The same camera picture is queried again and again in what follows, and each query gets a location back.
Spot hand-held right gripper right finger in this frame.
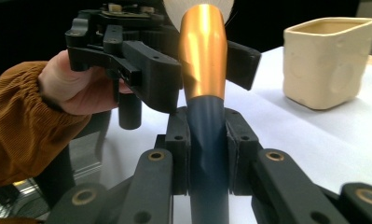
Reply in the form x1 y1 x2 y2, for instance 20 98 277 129
224 106 264 196

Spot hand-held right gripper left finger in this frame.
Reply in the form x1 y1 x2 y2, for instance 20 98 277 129
155 105 191 196

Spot large makeup brush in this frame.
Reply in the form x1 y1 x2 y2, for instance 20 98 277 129
162 0 236 224

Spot beige square cup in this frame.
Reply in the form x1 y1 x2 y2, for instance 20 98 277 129
282 17 372 111

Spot white paper sheet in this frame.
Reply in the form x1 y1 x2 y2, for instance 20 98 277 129
99 46 372 224

